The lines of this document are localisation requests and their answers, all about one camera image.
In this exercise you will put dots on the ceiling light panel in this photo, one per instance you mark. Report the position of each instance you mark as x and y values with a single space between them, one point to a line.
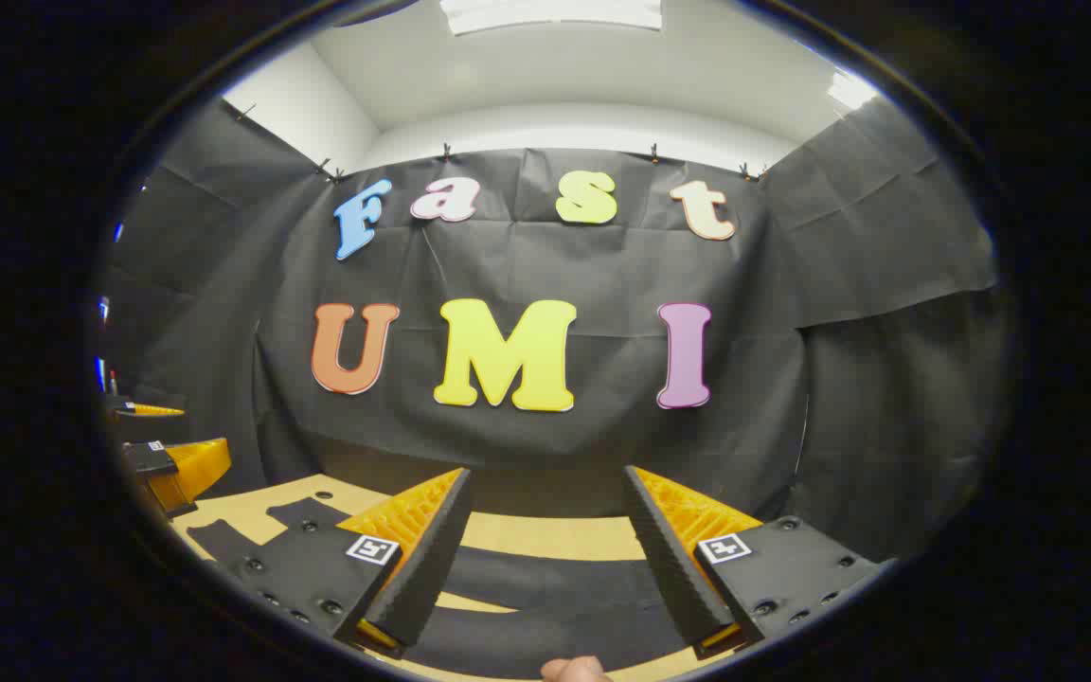
851 91
550 14

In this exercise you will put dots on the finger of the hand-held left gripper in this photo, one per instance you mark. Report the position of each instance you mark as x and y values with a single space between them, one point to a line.
152 410
190 466

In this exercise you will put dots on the black jeans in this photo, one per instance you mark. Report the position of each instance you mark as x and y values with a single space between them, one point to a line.
555 583

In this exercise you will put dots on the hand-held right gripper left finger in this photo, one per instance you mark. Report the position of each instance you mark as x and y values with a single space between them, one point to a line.
427 568

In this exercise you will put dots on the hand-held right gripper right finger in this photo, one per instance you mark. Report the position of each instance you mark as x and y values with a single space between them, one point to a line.
669 568

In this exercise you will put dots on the black backdrop cloth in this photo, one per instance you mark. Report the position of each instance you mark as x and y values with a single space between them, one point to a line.
602 284

